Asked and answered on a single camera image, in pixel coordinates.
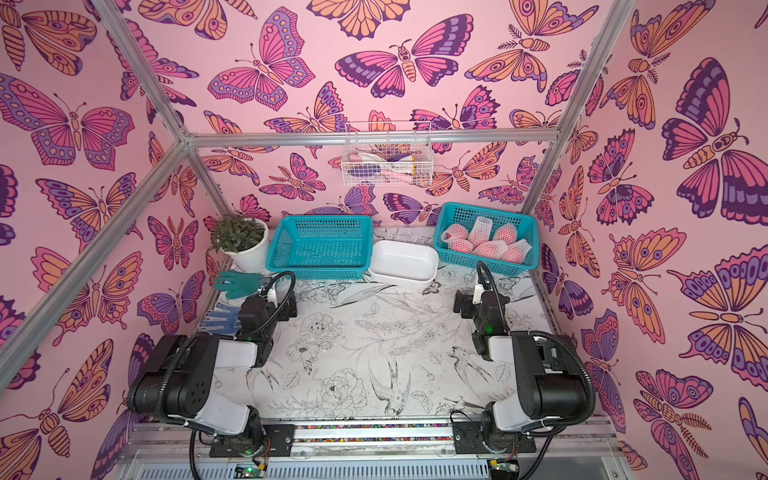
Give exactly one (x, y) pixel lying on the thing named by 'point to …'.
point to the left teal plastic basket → (321, 247)
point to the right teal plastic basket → (461, 214)
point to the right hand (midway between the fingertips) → (477, 290)
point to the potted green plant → (245, 240)
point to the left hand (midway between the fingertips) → (280, 289)
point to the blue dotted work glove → (224, 320)
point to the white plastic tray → (403, 263)
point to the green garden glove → (243, 285)
